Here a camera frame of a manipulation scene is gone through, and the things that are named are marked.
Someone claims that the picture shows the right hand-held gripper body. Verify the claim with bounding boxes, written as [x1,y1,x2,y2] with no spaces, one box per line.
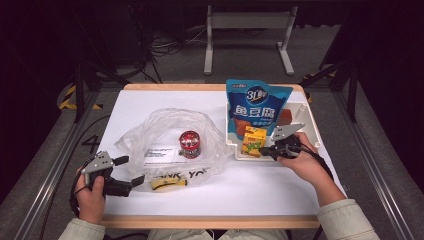
[263,122,307,161]

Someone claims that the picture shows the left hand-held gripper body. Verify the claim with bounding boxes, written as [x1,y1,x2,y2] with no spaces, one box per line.
[80,150,133,198]

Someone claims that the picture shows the yellow juice carton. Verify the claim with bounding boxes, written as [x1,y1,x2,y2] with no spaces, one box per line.
[240,125,268,158]

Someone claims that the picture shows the white plastic bin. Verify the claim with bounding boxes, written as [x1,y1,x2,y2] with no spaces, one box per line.
[225,99,323,163]

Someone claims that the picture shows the blue snack pouch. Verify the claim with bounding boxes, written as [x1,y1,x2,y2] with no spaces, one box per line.
[225,78,294,141]

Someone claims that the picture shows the clear plastic shopping bag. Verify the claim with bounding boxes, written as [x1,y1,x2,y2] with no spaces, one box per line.
[114,108,233,193]

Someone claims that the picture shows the red round can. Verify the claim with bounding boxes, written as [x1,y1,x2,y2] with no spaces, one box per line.
[178,130,202,159]

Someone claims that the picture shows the person's right hand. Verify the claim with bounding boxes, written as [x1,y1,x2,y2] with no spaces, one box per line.
[276,132,336,194]

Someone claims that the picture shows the person's left hand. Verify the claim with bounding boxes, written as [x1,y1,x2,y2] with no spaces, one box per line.
[75,166,107,225]

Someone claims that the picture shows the black yellow hazard tape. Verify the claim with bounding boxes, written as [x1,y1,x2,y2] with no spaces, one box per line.
[301,73,314,103]
[58,84,103,111]

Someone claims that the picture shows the white table mat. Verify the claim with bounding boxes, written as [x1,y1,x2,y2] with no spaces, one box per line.
[101,90,348,216]

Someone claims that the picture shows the person's legs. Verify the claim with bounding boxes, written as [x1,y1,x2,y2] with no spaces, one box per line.
[146,229,289,240]

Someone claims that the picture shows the black tripod stand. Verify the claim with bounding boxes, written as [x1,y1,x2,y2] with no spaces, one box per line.
[71,56,134,124]
[299,59,359,123]

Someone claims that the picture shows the white metal stand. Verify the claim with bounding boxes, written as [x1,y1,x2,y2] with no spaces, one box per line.
[203,4,299,76]

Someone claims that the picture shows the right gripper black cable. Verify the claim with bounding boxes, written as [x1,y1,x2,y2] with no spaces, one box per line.
[298,143,334,181]

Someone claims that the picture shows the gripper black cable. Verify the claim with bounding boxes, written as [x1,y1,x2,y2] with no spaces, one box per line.
[69,159,91,218]
[298,143,334,181]

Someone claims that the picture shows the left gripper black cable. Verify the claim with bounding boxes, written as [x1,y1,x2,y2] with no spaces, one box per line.
[69,159,91,218]

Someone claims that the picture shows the aluminium floor rail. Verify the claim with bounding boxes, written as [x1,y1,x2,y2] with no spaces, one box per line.
[13,91,101,240]
[333,91,416,240]

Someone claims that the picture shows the black floor cables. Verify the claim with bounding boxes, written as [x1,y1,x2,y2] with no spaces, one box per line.
[146,26,208,58]

